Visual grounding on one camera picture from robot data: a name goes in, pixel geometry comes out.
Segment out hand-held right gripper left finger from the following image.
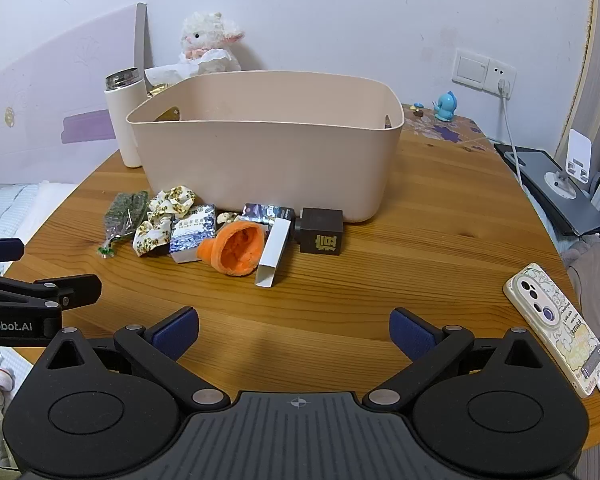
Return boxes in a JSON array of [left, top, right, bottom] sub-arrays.
[[42, 306, 232, 407]]

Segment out floral cream scrunchie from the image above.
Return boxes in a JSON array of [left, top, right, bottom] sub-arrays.
[[132, 186, 197, 258]]

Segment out grey cloth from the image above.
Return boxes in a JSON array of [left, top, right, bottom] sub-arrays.
[[561, 237, 600, 343]]

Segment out blue duck figurine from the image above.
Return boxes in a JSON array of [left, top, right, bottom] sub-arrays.
[[432, 91, 459, 123]]

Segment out beige plastic storage bin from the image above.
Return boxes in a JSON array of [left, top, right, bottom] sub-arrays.
[[126, 71, 406, 223]]

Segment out purple floral table mat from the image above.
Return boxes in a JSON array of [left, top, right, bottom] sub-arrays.
[[402, 104, 496, 154]]

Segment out white wall socket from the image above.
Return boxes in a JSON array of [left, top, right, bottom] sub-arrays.
[[486, 57, 518, 97]]

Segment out blue and white packet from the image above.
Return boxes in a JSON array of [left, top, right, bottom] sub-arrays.
[[169, 204, 217, 264]]

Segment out smartphone in cartoon case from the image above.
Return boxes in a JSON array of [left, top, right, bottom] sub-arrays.
[[503, 262, 600, 399]]

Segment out white phone stand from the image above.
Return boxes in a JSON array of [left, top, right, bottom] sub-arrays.
[[544, 129, 600, 196]]

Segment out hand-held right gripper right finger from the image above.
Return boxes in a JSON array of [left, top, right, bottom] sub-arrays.
[[361, 307, 553, 407]]

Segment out white wall switch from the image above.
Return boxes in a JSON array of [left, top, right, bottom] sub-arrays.
[[452, 49, 489, 89]]

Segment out grey upright board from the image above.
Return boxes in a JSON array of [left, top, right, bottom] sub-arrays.
[[134, 2, 154, 96]]

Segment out green seaweed packet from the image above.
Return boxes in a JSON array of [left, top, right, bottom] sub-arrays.
[[99, 191, 150, 260]]

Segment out white charging cable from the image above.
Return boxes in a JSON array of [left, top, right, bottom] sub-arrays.
[[497, 76, 531, 193]]

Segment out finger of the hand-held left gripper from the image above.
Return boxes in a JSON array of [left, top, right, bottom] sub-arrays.
[[0, 237, 25, 263], [0, 273, 102, 311]]

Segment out lilac bed headboard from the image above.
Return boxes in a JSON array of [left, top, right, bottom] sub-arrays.
[[0, 2, 147, 187]]

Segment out white tissue paper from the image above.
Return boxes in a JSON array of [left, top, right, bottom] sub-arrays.
[[144, 47, 241, 92]]

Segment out light striped blanket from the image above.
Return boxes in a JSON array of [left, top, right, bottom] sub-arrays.
[[0, 182, 77, 241]]

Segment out slim white carton box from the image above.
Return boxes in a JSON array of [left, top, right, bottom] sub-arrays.
[[254, 217, 294, 289]]

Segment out dark grey laptop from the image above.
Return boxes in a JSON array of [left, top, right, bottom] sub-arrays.
[[494, 143, 600, 236]]

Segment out white plush sheep toy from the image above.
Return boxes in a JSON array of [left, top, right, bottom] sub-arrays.
[[180, 11, 246, 73]]

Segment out brown cube stamp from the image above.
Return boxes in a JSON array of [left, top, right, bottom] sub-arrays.
[[292, 207, 344, 257]]

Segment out cream board with cork edge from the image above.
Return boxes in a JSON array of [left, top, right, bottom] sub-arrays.
[[562, 0, 600, 211]]

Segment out white thermos bottle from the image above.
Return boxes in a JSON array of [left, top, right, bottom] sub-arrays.
[[104, 67, 146, 168]]

